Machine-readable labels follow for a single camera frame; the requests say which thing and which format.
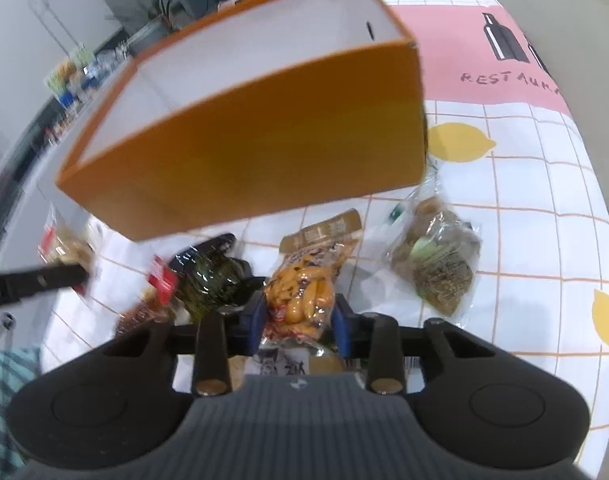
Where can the brown snack packet red label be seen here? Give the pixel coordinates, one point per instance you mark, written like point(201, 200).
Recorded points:
point(59, 245)

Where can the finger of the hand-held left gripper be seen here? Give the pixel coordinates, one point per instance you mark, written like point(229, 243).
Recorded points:
point(34, 281)

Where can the yellow snack packet tan header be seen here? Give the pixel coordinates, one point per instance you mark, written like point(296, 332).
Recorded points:
point(299, 290)

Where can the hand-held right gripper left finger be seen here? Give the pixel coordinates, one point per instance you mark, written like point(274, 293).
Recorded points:
point(257, 327)

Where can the cluster of colourful bottles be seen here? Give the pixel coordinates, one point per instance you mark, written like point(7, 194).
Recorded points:
point(74, 80)

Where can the dark green snack packet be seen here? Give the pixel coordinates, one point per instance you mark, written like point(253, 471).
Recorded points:
point(209, 280)

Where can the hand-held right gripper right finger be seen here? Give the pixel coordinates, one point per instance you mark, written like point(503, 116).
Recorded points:
point(341, 330)

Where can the clear packet brown green snack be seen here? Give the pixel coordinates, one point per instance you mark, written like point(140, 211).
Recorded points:
point(434, 265)

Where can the white storage box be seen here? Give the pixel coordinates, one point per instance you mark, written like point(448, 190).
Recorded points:
point(284, 160)

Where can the person's teal striped clothing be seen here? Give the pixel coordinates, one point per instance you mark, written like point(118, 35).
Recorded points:
point(4, 390)

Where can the printed lemon tablecloth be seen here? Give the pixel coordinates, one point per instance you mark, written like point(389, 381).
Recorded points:
point(534, 185)

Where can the potted plant in grey pot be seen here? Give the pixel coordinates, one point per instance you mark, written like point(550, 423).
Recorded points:
point(149, 35)

